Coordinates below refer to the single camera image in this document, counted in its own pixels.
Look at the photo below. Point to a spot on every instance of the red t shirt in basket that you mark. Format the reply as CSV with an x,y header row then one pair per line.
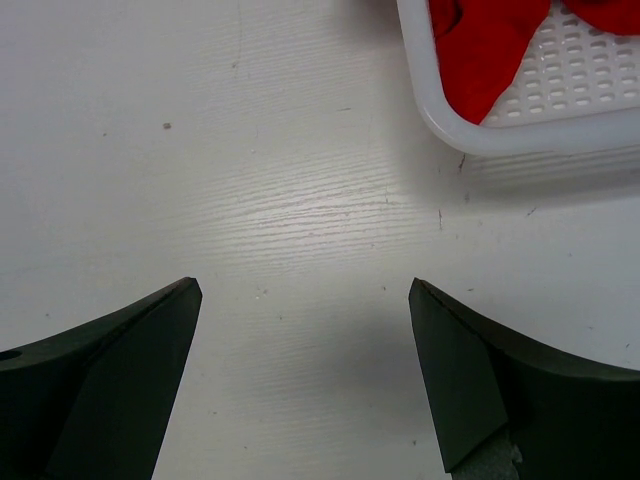
x,y
508,63

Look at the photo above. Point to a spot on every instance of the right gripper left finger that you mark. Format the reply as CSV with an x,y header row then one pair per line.
x,y
94,402

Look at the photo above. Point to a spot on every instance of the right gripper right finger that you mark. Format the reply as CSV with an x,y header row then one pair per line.
x,y
506,406

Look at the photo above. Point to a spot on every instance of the white plastic basket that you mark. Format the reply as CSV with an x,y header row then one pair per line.
x,y
604,143

